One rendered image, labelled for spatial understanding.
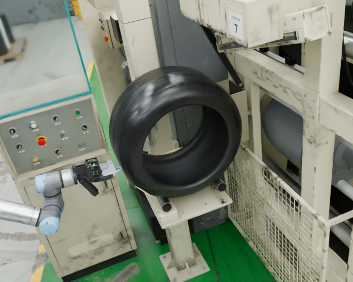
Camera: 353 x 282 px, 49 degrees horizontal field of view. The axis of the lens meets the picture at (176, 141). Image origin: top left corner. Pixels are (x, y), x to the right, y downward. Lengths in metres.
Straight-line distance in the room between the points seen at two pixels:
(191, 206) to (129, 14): 0.94
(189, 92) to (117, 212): 1.23
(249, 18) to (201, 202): 0.99
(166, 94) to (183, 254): 1.33
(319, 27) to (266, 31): 0.16
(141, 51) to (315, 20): 0.83
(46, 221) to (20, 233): 1.84
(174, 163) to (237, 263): 0.98
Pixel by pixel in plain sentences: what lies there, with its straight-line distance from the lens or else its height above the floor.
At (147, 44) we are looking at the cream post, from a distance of 1.82.
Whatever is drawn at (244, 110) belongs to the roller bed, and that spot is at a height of 1.09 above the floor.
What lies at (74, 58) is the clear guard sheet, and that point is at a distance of 2.08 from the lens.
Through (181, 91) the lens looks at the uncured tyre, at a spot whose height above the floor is 1.44.
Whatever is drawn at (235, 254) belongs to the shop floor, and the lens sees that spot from 2.76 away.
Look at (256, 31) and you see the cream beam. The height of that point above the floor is 1.68.
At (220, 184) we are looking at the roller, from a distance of 1.84.
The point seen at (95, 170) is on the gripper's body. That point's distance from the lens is 1.69.
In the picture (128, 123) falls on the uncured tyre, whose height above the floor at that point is 1.36.
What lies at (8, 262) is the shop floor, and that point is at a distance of 3.26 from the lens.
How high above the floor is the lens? 2.07
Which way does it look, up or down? 31 degrees down
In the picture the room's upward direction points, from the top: 10 degrees counter-clockwise
